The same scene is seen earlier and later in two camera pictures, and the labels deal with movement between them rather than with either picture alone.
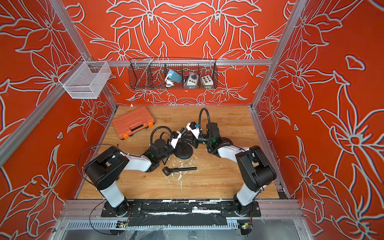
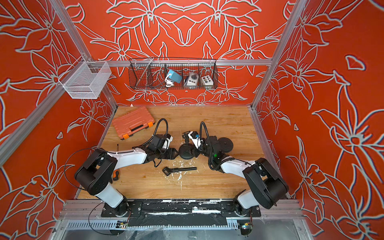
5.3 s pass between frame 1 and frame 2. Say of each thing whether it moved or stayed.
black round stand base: stayed
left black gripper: stayed
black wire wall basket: stayed
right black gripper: moved
